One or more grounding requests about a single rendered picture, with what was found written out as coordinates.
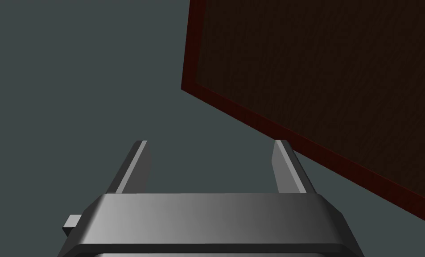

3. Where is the dark brown door leaf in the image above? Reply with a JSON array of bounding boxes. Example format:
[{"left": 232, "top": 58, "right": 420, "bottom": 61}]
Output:
[{"left": 197, "top": 0, "right": 425, "bottom": 206}]

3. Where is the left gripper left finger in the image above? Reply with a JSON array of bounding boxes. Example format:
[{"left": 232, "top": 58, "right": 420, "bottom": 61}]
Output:
[{"left": 105, "top": 140, "right": 152, "bottom": 195}]

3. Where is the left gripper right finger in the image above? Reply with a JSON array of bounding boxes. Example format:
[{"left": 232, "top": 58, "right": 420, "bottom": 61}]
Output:
[{"left": 272, "top": 140, "right": 317, "bottom": 195}]

